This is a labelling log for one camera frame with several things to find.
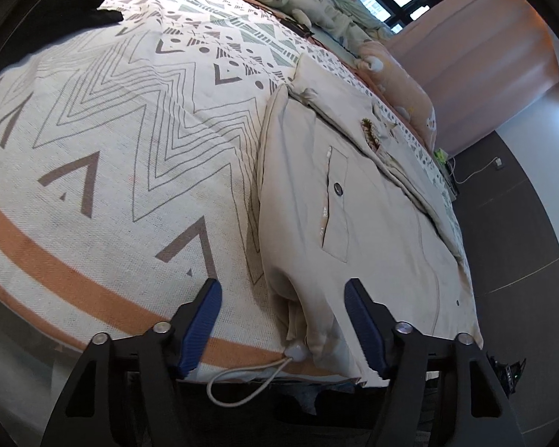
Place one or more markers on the pink curtain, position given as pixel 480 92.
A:
pixel 484 56

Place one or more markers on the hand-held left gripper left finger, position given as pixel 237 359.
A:
pixel 200 326

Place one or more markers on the white nightstand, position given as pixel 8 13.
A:
pixel 447 172

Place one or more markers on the crumpled light bedding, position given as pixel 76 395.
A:
pixel 349 18

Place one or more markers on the beige jacket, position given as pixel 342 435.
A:
pixel 377 223

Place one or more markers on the patterned geometric blanket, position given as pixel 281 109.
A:
pixel 121 158

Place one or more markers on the black folded clothes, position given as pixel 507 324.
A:
pixel 65 4

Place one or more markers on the peach printed pillow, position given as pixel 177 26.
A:
pixel 400 84

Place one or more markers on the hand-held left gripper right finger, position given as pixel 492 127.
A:
pixel 363 326

